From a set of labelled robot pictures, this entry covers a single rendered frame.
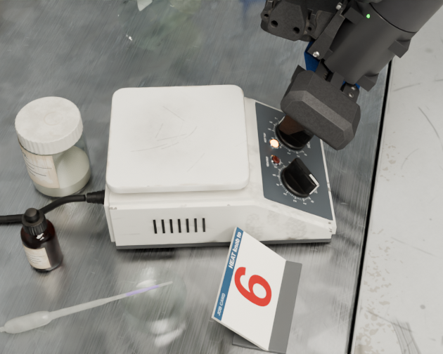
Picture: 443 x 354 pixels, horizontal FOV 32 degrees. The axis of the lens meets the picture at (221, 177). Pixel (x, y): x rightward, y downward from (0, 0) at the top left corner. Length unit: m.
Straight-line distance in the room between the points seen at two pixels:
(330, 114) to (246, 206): 0.11
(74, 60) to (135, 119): 0.22
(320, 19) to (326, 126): 0.09
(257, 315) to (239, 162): 0.13
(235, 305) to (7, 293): 0.20
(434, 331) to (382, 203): 0.14
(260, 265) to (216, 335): 0.07
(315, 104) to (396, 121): 0.24
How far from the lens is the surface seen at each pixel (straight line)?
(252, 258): 0.66
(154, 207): 0.64
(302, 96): 0.58
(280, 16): 0.61
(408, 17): 0.61
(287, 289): 0.67
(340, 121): 0.59
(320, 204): 0.68
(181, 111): 0.69
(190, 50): 0.88
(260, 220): 0.66
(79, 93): 0.85
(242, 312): 0.63
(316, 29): 0.63
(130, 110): 0.69
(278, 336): 0.65
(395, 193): 0.75
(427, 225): 0.73
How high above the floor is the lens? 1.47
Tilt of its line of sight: 50 degrees down
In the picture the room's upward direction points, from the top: 1 degrees counter-clockwise
